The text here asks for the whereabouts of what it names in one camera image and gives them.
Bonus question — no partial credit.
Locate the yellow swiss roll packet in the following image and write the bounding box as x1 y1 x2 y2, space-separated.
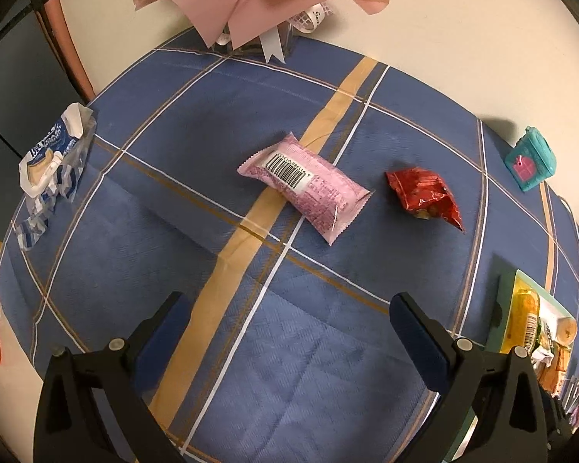
538 345 571 395

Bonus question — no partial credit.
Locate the green white corn snack packet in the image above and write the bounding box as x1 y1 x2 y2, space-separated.
531 319 554 366

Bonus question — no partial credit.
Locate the orange yellow cake packet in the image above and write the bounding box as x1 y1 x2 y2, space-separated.
500 289 540 353

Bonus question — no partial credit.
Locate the jelly pudding cup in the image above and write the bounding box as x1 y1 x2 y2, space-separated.
555 317 577 347

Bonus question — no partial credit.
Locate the teal-rimmed white tray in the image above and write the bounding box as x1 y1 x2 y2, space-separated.
443 269 579 463

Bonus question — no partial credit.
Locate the small red snack packet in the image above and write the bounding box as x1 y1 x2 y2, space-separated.
385 167 464 231

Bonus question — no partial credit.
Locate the teal toy house box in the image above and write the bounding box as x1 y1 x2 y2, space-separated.
504 127 557 193

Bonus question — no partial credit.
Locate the pink snack packet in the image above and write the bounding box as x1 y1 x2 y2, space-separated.
237 133 372 245

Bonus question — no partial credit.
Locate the blue white tissue pack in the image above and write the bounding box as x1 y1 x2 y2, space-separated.
15 103 97 251

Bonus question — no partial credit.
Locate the blue plaid tablecloth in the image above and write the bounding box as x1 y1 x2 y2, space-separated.
0 31 579 462

